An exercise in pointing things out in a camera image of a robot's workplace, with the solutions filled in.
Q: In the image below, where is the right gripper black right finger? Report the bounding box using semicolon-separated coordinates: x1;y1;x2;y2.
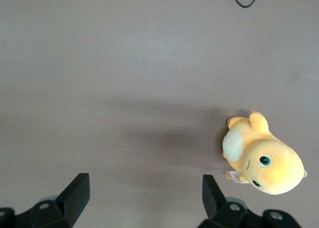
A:
196;174;302;228

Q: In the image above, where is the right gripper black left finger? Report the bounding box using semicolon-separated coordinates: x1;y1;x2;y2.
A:
0;173;90;228

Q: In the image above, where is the orange plush toy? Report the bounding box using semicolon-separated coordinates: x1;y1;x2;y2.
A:
221;109;309;196

